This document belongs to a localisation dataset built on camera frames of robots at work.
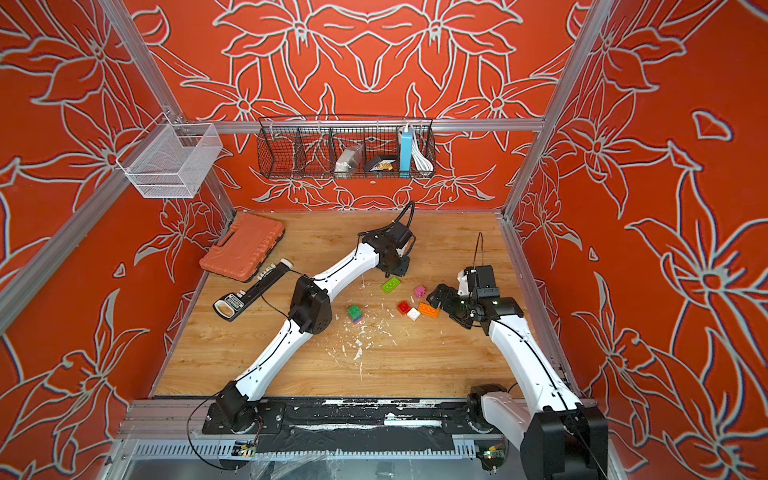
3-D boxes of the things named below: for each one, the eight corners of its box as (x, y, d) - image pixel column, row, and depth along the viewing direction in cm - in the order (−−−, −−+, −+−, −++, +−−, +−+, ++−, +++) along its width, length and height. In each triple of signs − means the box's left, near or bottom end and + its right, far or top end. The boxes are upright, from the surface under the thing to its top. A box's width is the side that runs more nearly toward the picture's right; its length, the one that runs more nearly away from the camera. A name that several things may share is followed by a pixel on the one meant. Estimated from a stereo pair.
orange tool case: (204, 273, 103) (196, 265, 99) (244, 219, 120) (240, 210, 116) (252, 284, 100) (247, 276, 96) (287, 227, 117) (283, 218, 113)
